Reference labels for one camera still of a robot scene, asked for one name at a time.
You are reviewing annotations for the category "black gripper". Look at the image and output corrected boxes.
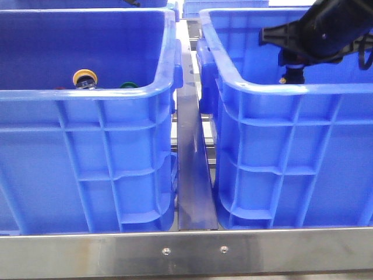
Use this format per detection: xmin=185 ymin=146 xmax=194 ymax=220
xmin=259 ymin=0 xmax=373 ymax=67

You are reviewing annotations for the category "red mushroom push button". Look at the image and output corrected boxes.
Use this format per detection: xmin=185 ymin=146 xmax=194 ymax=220
xmin=279 ymin=64 xmax=305 ymax=85

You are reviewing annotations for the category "yellow mushroom push button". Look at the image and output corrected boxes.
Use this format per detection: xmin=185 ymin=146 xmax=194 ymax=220
xmin=72 ymin=69 xmax=98 ymax=89

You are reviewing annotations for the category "blue plastic crate right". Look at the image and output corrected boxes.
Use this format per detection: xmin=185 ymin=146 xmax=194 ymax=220
xmin=197 ymin=8 xmax=372 ymax=229

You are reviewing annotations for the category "blue plastic crate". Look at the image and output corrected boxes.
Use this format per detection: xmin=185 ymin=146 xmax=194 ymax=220
xmin=197 ymin=8 xmax=372 ymax=229
xmin=1 ymin=8 xmax=183 ymax=236

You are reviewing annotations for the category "blue crate rear right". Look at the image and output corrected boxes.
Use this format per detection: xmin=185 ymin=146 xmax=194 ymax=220
xmin=182 ymin=0 xmax=269 ymax=18

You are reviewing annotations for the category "green push button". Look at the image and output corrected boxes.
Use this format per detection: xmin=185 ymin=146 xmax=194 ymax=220
xmin=120 ymin=82 xmax=139 ymax=89

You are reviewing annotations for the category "blue plastic crate left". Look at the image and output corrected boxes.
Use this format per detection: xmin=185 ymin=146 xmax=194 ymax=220
xmin=1 ymin=8 xmax=183 ymax=236

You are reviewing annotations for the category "blue crate rear left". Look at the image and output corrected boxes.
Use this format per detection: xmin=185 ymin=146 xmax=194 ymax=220
xmin=1 ymin=0 xmax=179 ymax=11

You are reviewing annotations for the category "stainless steel front rail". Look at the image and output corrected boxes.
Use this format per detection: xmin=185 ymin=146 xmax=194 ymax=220
xmin=1 ymin=227 xmax=372 ymax=279

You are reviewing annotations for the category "metal divider rail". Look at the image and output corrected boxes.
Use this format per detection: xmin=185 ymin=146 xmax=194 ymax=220
xmin=177 ymin=39 xmax=219 ymax=231

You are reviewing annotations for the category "right rail screw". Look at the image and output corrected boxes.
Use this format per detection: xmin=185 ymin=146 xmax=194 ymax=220
xmin=220 ymin=246 xmax=228 ymax=254

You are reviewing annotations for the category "rail screw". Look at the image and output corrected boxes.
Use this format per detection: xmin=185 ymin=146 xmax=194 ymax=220
xmin=220 ymin=246 xmax=228 ymax=254
xmin=162 ymin=247 xmax=171 ymax=256

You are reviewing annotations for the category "left rail screw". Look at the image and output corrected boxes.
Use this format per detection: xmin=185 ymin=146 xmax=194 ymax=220
xmin=162 ymin=247 xmax=171 ymax=256

